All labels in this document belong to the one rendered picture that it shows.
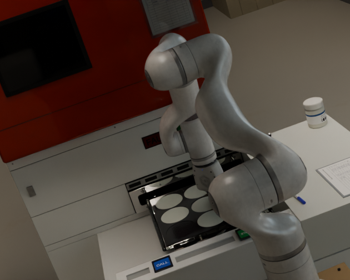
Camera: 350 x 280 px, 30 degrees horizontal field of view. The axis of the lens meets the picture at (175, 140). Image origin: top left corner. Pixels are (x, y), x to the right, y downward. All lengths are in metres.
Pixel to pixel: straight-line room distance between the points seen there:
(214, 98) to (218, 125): 0.07
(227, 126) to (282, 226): 0.27
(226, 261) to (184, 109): 0.46
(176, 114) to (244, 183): 0.57
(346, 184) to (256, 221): 0.58
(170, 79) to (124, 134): 0.72
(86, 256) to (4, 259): 1.95
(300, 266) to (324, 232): 0.37
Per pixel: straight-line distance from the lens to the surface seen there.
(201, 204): 2.26
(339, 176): 2.07
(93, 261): 2.55
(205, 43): 1.68
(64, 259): 2.53
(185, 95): 1.92
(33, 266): 4.20
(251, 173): 1.48
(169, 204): 2.33
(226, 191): 1.47
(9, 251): 4.50
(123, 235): 2.41
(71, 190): 2.41
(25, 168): 2.37
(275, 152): 1.51
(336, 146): 2.26
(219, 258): 1.88
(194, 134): 2.06
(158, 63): 1.66
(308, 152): 2.26
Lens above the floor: 1.99
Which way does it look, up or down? 23 degrees down
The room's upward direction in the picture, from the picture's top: 18 degrees counter-clockwise
